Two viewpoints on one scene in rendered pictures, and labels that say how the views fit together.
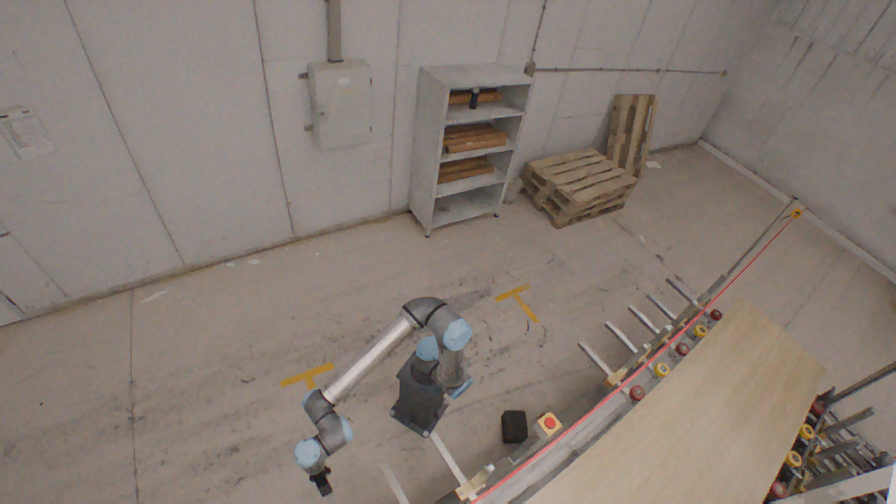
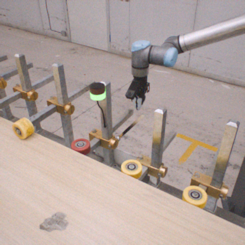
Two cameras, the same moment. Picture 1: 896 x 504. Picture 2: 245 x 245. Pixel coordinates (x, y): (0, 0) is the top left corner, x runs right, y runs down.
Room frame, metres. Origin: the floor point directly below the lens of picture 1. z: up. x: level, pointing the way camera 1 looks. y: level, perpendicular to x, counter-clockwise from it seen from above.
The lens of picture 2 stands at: (-0.17, -0.86, 1.63)
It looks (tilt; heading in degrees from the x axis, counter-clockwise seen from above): 35 degrees down; 74
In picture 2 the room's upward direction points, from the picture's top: 1 degrees counter-clockwise
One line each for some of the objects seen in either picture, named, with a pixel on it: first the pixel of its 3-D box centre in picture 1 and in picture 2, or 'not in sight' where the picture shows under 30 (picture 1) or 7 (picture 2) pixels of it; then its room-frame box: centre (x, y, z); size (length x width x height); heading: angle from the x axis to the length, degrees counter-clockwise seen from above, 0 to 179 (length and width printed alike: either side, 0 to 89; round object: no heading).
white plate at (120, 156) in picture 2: not in sight; (116, 155); (0.07, 0.08, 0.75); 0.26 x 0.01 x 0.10; 131
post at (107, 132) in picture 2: not in sight; (107, 129); (0.04, 0.09, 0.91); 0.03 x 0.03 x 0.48; 41
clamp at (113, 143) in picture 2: not in sight; (103, 139); (0.02, 0.10, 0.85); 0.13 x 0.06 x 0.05; 131
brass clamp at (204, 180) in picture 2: (470, 487); (209, 185); (0.35, -0.28, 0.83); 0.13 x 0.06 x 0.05; 131
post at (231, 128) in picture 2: (478, 481); (218, 174); (0.36, -0.29, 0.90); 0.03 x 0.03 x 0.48; 41
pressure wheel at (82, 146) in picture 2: not in sight; (81, 153); (-0.09, 0.03, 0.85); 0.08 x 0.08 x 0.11
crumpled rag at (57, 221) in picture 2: not in sight; (54, 219); (-0.23, -0.32, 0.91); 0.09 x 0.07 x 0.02; 174
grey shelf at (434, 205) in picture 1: (465, 152); not in sight; (3.14, 0.01, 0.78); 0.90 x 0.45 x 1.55; 128
